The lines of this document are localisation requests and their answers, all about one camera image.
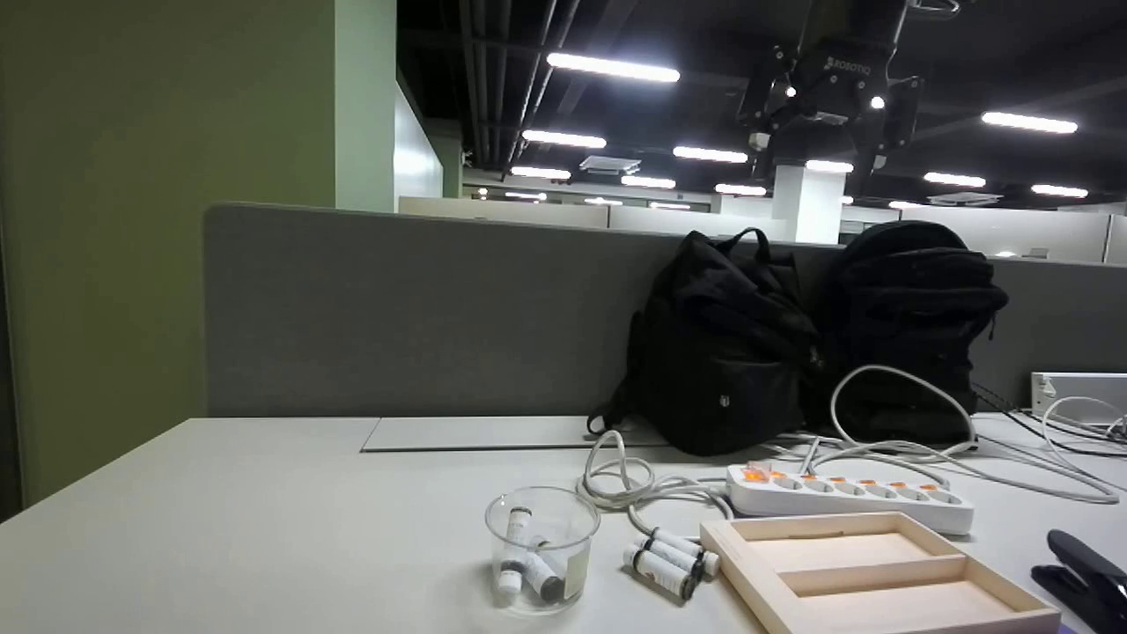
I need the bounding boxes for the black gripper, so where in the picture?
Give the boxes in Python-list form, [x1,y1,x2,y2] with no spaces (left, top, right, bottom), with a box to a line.
[765,34,930,170]

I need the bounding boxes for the white-capped small bottle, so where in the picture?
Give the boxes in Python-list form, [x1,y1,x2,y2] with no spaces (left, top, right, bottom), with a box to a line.
[647,528,723,578]

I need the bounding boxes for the dark-capped small bottle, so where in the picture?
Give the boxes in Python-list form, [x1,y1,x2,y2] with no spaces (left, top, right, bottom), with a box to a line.
[636,540,711,591]

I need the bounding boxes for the small bottle in container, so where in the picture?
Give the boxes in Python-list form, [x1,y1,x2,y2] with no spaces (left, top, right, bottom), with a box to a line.
[515,544,572,607]
[506,499,543,549]
[490,561,527,608]

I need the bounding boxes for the white building column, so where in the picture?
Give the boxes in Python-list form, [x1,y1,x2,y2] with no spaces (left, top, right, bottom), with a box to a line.
[768,162,853,248]

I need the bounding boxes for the large black backpack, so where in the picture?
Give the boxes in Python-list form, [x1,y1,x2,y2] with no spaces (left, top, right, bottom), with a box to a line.
[798,217,1012,450]

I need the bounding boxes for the white power strip orange switches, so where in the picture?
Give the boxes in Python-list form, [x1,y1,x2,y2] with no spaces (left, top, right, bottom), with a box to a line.
[723,457,979,544]

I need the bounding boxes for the light wooden tray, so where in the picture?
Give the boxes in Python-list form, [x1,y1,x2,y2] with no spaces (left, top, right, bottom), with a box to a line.
[697,507,1065,634]

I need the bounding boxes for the grey desk partition panel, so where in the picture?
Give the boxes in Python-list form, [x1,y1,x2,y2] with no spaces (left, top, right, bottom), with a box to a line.
[202,201,1127,420]

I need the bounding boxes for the black backpack with top handle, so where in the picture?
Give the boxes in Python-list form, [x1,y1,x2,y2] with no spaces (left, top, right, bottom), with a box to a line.
[584,224,822,457]

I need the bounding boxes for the looped white cable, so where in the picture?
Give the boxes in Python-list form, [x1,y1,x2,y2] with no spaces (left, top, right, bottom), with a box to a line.
[778,359,984,472]

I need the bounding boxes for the thin white cable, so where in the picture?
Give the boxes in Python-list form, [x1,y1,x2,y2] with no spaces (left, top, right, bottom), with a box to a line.
[973,396,1127,507]

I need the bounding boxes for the white power strip cable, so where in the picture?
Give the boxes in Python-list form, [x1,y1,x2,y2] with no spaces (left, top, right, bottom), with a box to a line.
[577,427,735,540]

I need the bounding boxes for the grey desk cable cover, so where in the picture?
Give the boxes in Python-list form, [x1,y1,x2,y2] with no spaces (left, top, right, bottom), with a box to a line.
[357,416,595,457]

